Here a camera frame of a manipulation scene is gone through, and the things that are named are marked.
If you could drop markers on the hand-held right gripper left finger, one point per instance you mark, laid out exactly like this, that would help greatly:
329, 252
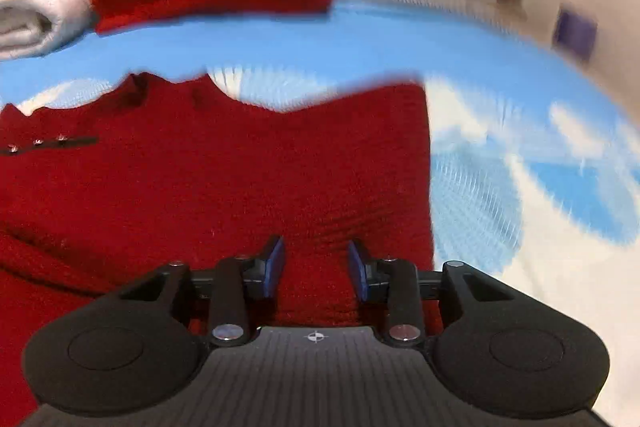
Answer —
273, 267

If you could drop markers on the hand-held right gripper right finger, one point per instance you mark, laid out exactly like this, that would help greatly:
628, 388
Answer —
358, 269

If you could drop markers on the dark red knit cardigan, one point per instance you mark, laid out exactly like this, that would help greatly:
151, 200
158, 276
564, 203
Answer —
200, 182

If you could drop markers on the blue and white bed sheet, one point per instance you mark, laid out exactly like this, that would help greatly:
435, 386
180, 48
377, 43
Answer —
500, 157

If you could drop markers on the folded white towels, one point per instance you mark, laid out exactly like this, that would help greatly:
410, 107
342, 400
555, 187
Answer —
40, 19

